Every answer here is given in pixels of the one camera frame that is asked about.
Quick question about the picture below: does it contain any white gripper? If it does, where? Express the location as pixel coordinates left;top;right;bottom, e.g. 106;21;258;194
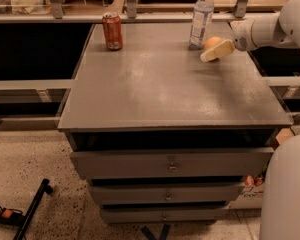
200;19;257;62

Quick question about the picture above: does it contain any orange fruit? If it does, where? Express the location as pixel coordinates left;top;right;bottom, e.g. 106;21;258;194
204;36;221;50

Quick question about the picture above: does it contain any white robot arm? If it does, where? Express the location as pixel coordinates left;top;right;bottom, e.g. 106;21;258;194
200;0;300;240

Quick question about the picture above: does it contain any clear plastic water bottle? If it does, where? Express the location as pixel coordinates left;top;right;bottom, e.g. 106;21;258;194
189;0;214;50

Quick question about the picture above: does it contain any grey drawer cabinet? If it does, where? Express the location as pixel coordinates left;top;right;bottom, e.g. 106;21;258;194
59;23;291;210

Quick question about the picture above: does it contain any orange soda can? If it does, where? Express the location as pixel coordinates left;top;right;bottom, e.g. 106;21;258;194
102;12;123;51

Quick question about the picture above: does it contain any top grey drawer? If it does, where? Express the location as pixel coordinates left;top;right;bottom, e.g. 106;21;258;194
70;147;273;179

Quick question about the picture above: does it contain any grey drawer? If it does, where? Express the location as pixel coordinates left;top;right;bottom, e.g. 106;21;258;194
100;207;228;224
89;183;243;205
70;147;273;179

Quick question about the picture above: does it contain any white cardboard box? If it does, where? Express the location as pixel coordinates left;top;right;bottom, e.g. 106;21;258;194
229;128;294;209

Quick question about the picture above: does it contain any grey metal railing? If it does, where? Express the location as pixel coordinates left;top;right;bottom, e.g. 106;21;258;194
0;0;290;22

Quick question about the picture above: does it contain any middle grey drawer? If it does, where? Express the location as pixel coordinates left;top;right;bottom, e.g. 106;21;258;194
89;183;243;205

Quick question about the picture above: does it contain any bottom grey drawer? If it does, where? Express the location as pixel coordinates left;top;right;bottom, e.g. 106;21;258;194
100;207;228;224

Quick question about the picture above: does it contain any black stand with orange clip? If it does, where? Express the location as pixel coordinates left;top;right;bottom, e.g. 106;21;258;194
0;179;53;240

